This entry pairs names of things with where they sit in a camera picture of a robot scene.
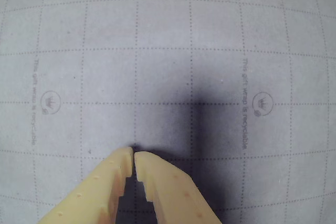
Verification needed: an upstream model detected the gridded gift wrap paper sheet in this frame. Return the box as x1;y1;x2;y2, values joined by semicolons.
0;0;336;224

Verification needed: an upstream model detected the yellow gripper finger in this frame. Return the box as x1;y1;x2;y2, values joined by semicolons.
38;147;133;224
133;151;224;224

